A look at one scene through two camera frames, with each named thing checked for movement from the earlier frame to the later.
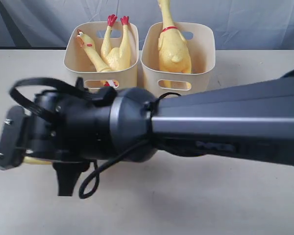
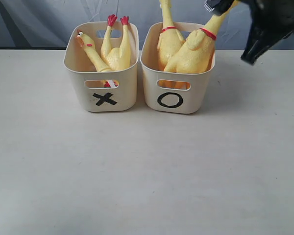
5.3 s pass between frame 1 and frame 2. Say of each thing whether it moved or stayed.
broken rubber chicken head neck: stayed
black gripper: moved
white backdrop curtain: stayed
